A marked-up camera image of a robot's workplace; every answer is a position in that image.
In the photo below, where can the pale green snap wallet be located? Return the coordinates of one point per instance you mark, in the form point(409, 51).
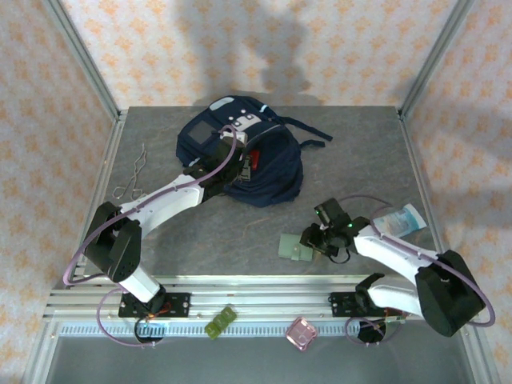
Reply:
point(290, 246)

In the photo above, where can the navy blue student backpack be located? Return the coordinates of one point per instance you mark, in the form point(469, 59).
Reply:
point(276, 176)

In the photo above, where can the light blue tissue packet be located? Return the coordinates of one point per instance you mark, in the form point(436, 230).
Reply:
point(400, 222)

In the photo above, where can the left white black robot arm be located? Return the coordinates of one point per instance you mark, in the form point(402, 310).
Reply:
point(168, 200)

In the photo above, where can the pink square plastic box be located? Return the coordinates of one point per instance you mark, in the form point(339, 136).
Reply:
point(302, 334)

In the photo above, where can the green plastic block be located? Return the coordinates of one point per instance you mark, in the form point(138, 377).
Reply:
point(220, 322)

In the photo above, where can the aluminium mounting rail beam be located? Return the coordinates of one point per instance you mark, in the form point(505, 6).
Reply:
point(260, 298)

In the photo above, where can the aluminium table side rail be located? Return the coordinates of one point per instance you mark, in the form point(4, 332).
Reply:
point(424, 168)
point(100, 180)

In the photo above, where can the aluminium frame post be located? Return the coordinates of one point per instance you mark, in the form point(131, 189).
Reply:
point(432, 60)
point(84, 60)

